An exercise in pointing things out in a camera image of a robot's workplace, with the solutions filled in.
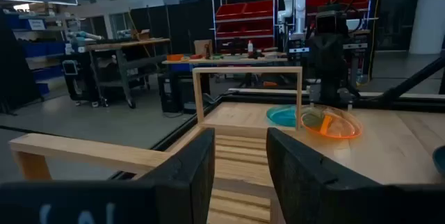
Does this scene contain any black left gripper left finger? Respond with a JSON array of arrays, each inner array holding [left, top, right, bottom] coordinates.
[[0, 128, 216, 224]]

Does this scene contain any blue storage bin with label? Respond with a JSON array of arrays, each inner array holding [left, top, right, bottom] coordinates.
[[13, 17, 47, 31]]

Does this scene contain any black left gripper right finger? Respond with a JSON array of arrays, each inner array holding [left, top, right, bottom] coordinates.
[[266, 127, 445, 224]]

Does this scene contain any brown cardboard box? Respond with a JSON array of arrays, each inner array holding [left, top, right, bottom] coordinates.
[[193, 39, 213, 60]]

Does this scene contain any green transparent plate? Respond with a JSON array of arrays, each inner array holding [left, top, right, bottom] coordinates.
[[300, 106, 327, 129]]

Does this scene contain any white round pillar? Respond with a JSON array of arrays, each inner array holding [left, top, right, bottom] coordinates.
[[409, 0, 445, 55]]

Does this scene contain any wooden top workbench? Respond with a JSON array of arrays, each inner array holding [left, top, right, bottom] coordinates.
[[85, 38, 172, 109]]

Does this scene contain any teal transparent plate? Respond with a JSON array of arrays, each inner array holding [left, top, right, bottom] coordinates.
[[266, 104, 299, 128]]

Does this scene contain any orange transparent plate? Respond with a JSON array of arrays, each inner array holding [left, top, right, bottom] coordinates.
[[300, 104, 364, 141]]

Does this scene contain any light wooden slatted shelf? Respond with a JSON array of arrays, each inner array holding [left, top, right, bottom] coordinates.
[[8, 65, 304, 224]]

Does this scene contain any black computer tower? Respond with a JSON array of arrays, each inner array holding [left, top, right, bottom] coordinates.
[[158, 74, 195, 113]]

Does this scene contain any shelving with blue bins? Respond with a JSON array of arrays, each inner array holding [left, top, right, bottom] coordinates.
[[5, 11, 69, 96]]

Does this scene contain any black equipment cart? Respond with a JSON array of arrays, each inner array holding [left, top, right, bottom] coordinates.
[[61, 51, 102, 106]]

